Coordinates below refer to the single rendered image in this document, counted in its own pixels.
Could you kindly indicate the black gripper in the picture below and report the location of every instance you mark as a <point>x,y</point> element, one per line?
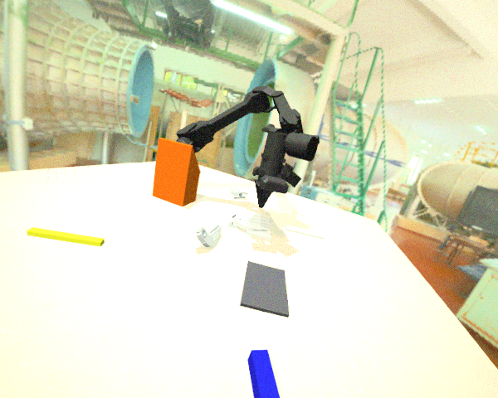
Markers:
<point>269,180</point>

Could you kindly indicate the yellow flat bar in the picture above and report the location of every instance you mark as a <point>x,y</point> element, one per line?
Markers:
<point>69,237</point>

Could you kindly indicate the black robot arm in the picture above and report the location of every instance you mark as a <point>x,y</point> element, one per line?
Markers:
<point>288,140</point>

